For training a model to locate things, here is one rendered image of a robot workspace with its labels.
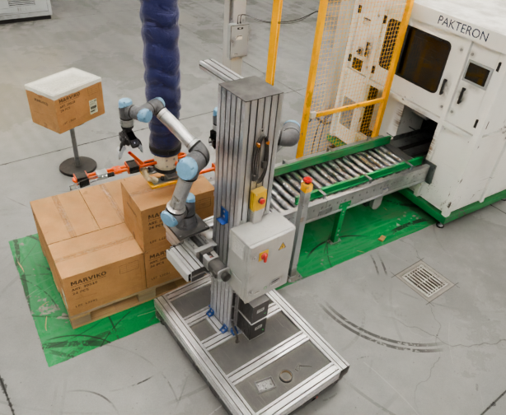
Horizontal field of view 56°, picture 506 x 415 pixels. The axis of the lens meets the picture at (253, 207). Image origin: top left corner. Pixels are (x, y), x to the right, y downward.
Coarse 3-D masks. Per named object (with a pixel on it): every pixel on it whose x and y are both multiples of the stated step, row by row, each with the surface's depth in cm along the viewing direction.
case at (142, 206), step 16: (160, 176) 369; (128, 192) 350; (144, 192) 352; (160, 192) 353; (192, 192) 356; (208, 192) 360; (128, 208) 363; (144, 208) 336; (160, 208) 343; (208, 208) 370; (128, 224) 376; (144, 224) 343; (160, 224) 351; (144, 240) 352; (160, 240) 361
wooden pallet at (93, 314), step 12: (156, 288) 400; (168, 288) 401; (120, 300) 374; (132, 300) 388; (144, 300) 389; (84, 312) 360; (96, 312) 376; (108, 312) 377; (72, 324) 361; (84, 324) 368
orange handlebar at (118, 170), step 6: (180, 156) 348; (138, 162) 337; (144, 162) 339; (150, 162) 338; (156, 162) 339; (114, 168) 328; (120, 168) 331; (126, 168) 330; (210, 168) 338; (90, 174) 322
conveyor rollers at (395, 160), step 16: (336, 160) 486; (352, 160) 491; (368, 160) 496; (384, 160) 493; (400, 160) 497; (288, 176) 455; (304, 176) 461; (320, 176) 459; (336, 176) 463; (384, 176) 471; (272, 192) 433; (336, 192) 441; (288, 208) 416
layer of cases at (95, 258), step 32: (96, 192) 413; (64, 224) 377; (96, 224) 380; (64, 256) 349; (96, 256) 351; (128, 256) 354; (160, 256) 370; (64, 288) 337; (96, 288) 354; (128, 288) 371
